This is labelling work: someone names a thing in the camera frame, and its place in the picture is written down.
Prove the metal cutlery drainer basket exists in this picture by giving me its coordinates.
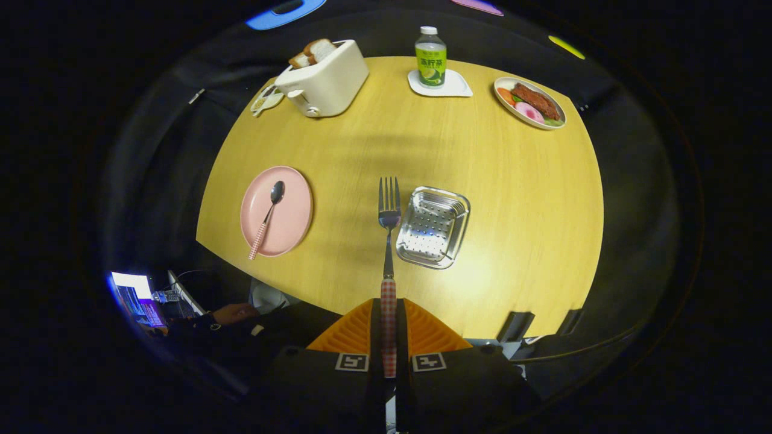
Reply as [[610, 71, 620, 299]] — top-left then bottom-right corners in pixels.
[[395, 186, 471, 270]]

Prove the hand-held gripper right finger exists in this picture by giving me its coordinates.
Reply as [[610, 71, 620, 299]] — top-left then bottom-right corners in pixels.
[[396, 298, 539, 434]]

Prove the white toaster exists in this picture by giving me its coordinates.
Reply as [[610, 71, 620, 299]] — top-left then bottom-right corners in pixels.
[[274, 39, 370, 118]]

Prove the green label drink bottle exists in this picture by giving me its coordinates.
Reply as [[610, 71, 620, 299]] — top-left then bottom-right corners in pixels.
[[414, 26, 448, 89]]

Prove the black table bracket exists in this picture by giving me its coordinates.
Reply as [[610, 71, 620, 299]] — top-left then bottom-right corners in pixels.
[[556, 309, 584, 336], [496, 311, 536, 343]]

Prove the large toast slice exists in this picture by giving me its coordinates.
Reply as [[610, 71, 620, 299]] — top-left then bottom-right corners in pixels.
[[303, 38, 337, 64]]

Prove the pink plate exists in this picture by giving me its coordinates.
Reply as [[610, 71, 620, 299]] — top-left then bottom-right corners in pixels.
[[240, 166, 314, 258]]

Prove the grey laptop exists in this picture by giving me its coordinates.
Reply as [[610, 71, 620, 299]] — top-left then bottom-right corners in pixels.
[[166, 269, 207, 318]]

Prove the open laptop with lit screen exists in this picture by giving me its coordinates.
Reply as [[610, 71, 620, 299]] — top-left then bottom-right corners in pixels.
[[110, 271, 167, 328]]

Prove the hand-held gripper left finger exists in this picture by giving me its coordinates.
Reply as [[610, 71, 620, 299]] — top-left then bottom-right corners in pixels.
[[253, 298, 383, 434]]

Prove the white divided seasoning dish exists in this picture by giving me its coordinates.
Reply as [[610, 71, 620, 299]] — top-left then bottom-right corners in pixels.
[[250, 84, 285, 117]]

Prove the white plate of food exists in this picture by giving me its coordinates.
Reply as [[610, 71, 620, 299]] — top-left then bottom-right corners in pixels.
[[493, 77, 567, 131]]

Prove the white coaster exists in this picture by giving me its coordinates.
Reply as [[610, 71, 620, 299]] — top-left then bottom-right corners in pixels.
[[408, 69, 473, 98]]

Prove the spoon with checked handle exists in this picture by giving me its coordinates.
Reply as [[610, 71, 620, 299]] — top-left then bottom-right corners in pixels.
[[248, 180, 286, 261]]

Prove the fork with checked handle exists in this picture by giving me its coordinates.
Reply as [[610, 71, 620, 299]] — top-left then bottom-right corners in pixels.
[[378, 176, 402, 379]]

